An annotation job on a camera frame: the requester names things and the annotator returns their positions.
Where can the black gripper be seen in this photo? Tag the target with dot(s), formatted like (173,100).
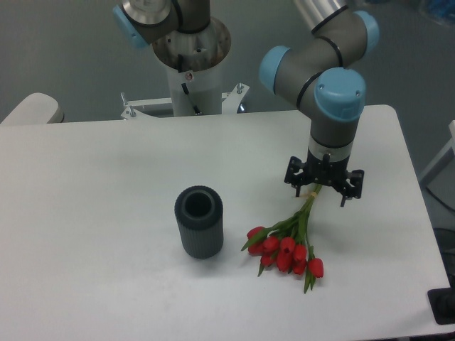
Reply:
(324,171)

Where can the red tulip bouquet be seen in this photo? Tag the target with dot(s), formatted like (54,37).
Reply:
(286,245)

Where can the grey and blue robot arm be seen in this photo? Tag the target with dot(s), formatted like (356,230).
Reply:
(318,80)

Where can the dark grey ribbed vase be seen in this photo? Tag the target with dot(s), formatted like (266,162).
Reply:
(199,216)

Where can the black device at table edge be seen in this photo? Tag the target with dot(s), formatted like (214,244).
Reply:
(442,304)

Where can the blue object top right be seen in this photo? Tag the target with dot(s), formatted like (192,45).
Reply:
(438,11)

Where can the white chair backrest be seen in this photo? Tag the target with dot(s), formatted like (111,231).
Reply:
(37,108)

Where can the white furniture leg frame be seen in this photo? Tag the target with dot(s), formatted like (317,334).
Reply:
(436,166)

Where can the white pedestal base frame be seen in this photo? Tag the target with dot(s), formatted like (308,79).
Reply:
(230,103)

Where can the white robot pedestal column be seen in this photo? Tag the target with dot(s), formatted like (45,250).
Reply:
(194,61)

